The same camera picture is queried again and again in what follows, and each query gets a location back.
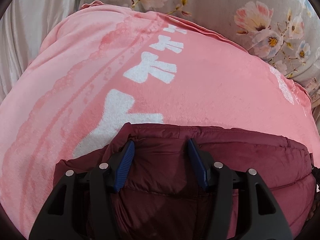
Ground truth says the maroon puffer jacket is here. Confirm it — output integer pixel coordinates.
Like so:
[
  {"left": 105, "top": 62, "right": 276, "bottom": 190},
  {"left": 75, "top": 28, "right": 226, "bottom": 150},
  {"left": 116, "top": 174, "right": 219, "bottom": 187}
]
[{"left": 54, "top": 123, "right": 316, "bottom": 239}]

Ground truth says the pink fleece blanket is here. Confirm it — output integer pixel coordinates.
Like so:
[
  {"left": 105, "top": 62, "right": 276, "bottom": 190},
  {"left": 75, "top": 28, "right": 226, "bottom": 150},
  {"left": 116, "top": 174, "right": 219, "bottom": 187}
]
[{"left": 1, "top": 4, "right": 319, "bottom": 239}]

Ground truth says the grey floral curtain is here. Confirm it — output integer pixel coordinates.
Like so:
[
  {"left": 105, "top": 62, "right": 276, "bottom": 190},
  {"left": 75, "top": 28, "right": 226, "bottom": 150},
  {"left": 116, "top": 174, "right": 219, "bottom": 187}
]
[{"left": 80, "top": 0, "right": 319, "bottom": 121}]

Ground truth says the white satin curtain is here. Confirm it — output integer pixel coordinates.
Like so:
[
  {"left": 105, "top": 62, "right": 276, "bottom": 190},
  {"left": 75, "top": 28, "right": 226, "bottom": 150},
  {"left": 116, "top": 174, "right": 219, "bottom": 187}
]
[{"left": 1, "top": 0, "right": 76, "bottom": 99}]

